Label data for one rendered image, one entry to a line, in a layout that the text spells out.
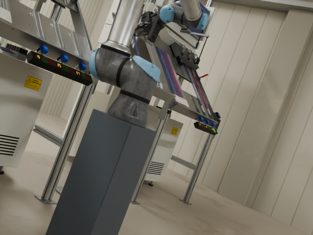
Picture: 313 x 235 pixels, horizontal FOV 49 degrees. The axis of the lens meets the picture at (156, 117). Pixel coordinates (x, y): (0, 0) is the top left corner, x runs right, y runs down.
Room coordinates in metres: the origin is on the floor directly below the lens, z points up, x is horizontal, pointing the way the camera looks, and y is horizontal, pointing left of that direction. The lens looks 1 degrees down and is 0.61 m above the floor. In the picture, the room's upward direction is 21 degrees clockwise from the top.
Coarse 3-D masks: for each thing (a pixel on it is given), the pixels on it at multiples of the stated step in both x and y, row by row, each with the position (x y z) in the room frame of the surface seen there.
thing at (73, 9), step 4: (52, 0) 1.78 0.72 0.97; (56, 0) 1.74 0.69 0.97; (60, 0) 1.76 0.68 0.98; (64, 0) 1.80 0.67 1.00; (68, 0) 1.83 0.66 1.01; (60, 4) 1.83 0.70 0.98; (64, 4) 1.78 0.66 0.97; (68, 4) 1.81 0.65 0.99; (72, 4) 1.85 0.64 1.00; (64, 8) 1.85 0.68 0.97; (68, 8) 1.81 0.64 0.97; (72, 8) 1.82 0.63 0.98; (76, 8) 1.86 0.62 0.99; (76, 12) 1.85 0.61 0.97
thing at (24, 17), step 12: (12, 0) 1.43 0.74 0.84; (12, 12) 1.39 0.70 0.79; (24, 12) 1.45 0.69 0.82; (36, 12) 1.53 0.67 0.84; (24, 24) 1.41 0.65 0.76; (36, 24) 1.48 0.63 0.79; (48, 24) 1.56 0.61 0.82; (60, 24) 1.64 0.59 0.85; (48, 36) 1.51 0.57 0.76; (60, 36) 1.58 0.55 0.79; (72, 36) 1.67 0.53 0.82; (72, 48) 1.62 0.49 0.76; (84, 48) 1.71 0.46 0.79
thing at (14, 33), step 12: (0, 24) 1.28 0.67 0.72; (12, 24) 1.31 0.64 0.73; (0, 36) 1.33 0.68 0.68; (12, 36) 1.35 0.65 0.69; (24, 36) 1.37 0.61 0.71; (36, 36) 1.40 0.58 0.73; (36, 48) 1.45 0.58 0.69; (48, 48) 1.47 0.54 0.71; (60, 48) 1.49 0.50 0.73; (60, 60) 1.56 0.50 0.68; (72, 60) 1.58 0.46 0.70; (84, 60) 1.61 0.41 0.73
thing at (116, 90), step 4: (116, 88) 1.96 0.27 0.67; (120, 88) 1.94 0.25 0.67; (112, 92) 1.97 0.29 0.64; (116, 92) 1.95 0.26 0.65; (112, 96) 1.96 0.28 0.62; (116, 96) 1.94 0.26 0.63; (112, 100) 1.95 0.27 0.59; (108, 104) 1.97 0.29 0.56; (108, 108) 1.96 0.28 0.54; (56, 188) 1.94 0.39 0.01; (60, 188) 1.97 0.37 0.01; (60, 192) 1.90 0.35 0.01
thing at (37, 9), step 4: (32, 0) 2.16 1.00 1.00; (36, 0) 2.07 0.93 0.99; (40, 0) 2.06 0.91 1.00; (44, 0) 2.07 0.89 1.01; (36, 4) 2.06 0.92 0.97; (40, 4) 2.07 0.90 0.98; (36, 8) 2.06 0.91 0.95; (40, 8) 2.07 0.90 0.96; (0, 40) 2.22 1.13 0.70; (4, 40) 2.24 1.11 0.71; (24, 48) 2.07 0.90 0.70
